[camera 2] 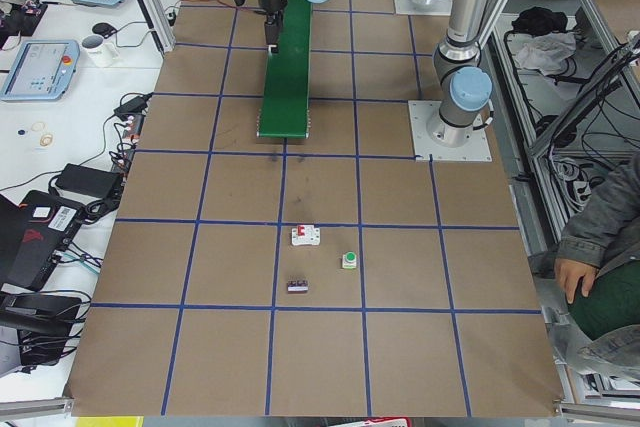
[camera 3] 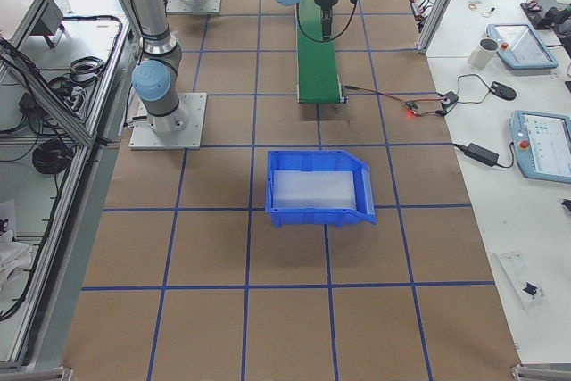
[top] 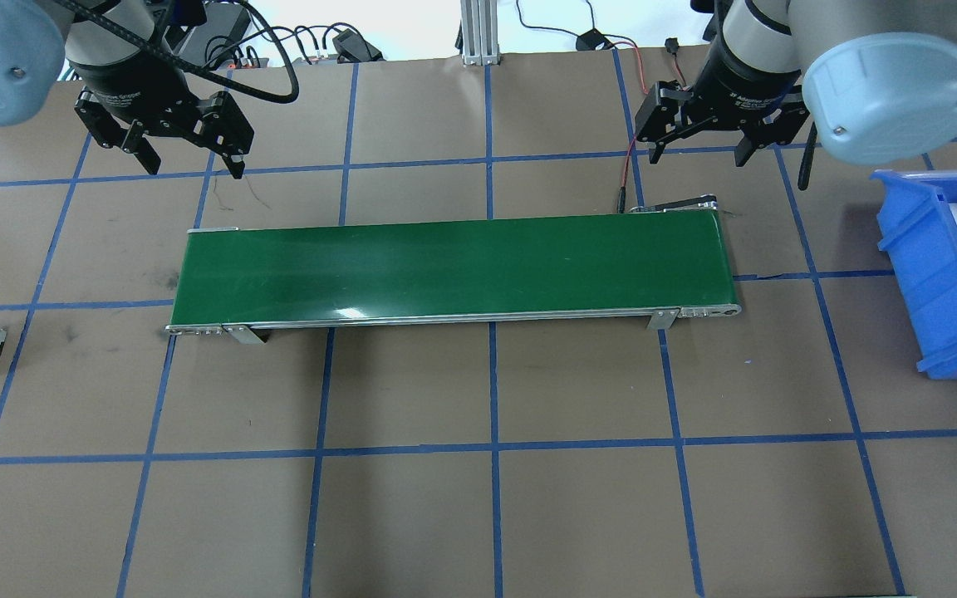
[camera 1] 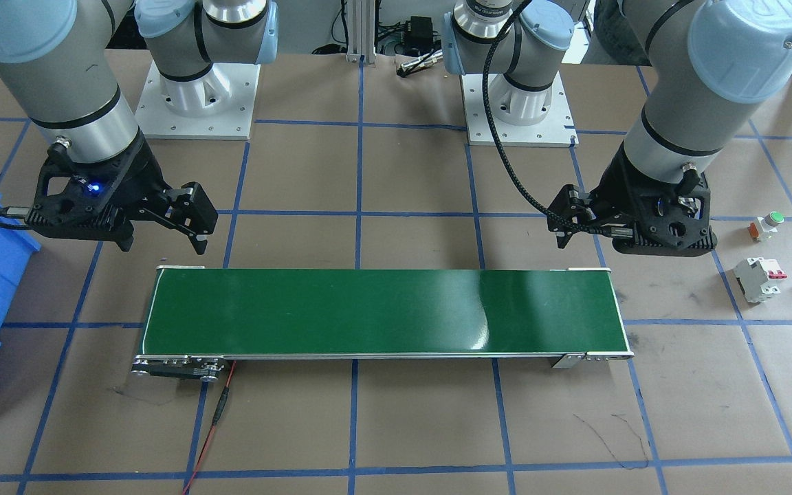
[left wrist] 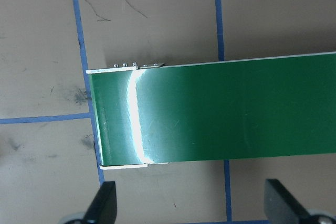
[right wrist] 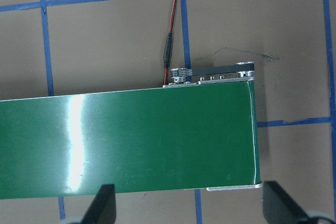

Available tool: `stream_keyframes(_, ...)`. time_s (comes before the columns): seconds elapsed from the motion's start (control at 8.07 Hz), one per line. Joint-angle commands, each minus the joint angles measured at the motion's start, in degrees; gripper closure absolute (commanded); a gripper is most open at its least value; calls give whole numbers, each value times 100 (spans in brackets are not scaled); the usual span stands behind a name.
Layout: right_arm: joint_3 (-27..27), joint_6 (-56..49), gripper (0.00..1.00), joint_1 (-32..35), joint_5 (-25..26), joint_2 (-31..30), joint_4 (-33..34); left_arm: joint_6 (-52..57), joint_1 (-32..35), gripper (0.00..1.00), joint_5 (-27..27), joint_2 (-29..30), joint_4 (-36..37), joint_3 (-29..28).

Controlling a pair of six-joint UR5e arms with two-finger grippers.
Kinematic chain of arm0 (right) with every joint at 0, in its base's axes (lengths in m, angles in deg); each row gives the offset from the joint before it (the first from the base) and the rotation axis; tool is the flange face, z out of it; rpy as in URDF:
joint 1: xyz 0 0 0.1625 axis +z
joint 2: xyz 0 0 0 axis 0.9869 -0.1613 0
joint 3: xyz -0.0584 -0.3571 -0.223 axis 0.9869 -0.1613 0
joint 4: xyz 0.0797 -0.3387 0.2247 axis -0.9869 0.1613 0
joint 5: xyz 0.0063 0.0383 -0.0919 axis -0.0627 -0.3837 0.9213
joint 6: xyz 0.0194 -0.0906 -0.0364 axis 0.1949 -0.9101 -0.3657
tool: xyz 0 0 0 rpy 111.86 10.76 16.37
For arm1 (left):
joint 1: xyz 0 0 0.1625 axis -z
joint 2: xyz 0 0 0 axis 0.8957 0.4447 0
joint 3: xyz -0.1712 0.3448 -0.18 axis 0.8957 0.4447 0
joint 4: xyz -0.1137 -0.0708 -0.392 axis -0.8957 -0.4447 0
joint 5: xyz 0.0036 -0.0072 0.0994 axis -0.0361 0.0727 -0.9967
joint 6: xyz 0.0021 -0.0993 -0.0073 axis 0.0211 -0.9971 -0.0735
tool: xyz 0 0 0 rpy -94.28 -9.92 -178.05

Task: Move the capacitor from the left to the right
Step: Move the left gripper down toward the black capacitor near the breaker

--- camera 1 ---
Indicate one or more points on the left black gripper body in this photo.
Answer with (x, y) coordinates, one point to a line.
(621, 184)

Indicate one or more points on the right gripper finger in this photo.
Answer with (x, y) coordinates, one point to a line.
(192, 199)
(195, 228)

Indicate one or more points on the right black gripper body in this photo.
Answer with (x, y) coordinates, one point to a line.
(136, 180)

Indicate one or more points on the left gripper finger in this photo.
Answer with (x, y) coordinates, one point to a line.
(571, 203)
(564, 231)

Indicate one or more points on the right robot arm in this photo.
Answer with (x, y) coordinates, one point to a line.
(52, 60)

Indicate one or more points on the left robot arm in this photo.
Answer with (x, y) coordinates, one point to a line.
(716, 61)

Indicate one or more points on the green conveyor belt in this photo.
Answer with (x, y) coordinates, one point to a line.
(200, 319)

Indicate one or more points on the white circuit breaker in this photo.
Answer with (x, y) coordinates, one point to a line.
(759, 278)

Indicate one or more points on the black power adapter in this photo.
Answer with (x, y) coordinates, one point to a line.
(418, 34)

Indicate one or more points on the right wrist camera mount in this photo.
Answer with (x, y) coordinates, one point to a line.
(76, 201)

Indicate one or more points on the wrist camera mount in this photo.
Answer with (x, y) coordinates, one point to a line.
(692, 237)
(76, 201)

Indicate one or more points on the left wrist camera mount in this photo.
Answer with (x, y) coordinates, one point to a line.
(692, 237)

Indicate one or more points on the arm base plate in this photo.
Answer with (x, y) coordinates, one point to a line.
(219, 105)
(522, 118)

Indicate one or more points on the green push button switch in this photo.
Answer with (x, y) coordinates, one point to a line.
(763, 228)

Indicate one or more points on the aluminium frame post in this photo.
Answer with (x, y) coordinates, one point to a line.
(361, 31)

